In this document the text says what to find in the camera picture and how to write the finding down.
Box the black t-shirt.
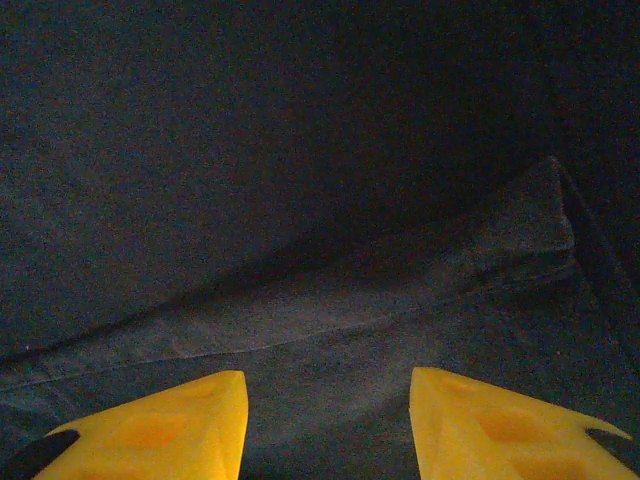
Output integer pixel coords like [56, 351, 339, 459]
[0, 0, 640, 480]

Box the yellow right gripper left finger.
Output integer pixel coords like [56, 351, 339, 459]
[0, 369, 250, 480]

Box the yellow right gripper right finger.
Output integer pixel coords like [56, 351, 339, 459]
[408, 366, 635, 480]

